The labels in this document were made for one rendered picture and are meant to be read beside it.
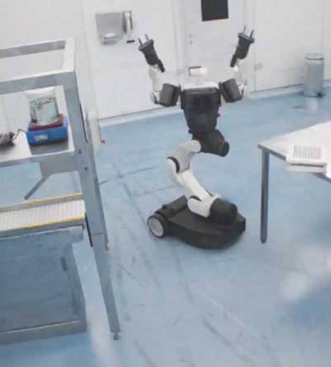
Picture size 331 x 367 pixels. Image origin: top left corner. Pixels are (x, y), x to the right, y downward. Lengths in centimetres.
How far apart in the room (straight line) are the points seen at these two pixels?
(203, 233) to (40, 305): 131
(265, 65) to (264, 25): 59
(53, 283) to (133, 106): 399
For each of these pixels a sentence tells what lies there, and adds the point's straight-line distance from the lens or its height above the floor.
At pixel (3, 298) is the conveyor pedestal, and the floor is 37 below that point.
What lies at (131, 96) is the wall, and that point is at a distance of 624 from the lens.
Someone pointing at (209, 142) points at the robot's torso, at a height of 83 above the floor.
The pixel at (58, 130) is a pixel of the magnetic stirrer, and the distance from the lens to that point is 226.
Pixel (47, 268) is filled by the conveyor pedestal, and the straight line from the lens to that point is 263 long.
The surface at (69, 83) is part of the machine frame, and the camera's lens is 206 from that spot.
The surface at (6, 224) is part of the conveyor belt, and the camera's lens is 258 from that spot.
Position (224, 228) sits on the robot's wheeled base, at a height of 19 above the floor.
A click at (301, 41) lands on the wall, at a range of 719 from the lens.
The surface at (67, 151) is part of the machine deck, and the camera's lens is 216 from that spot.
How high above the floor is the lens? 204
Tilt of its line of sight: 28 degrees down
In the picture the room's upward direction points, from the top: 5 degrees counter-clockwise
